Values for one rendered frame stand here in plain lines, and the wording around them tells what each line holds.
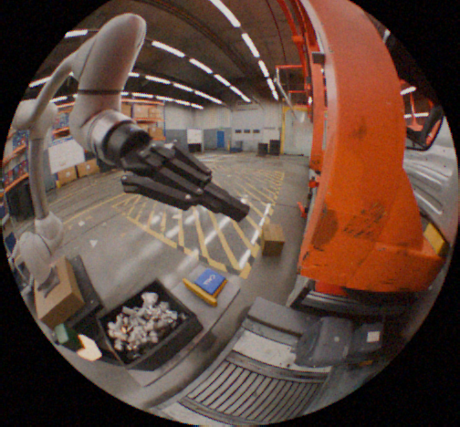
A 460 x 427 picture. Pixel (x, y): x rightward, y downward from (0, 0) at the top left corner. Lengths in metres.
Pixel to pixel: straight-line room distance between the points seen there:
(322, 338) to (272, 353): 0.33
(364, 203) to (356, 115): 0.16
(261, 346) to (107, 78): 0.97
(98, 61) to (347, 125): 0.42
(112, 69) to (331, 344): 0.78
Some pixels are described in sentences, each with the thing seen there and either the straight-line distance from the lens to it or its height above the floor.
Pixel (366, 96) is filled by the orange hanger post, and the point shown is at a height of 0.96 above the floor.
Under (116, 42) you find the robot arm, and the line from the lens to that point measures 0.29.
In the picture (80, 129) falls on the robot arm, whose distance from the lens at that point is 0.31.
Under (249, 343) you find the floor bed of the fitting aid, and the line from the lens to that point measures 0.78.
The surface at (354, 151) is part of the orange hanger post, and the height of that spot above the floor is 0.86.
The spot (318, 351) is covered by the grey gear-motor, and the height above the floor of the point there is 0.40.
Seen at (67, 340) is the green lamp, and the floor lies 0.66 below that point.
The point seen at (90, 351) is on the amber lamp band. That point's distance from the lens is 0.35.
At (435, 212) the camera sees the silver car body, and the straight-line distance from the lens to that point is 0.69.
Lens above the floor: 0.85
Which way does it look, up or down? 23 degrees down
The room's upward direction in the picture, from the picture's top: straight up
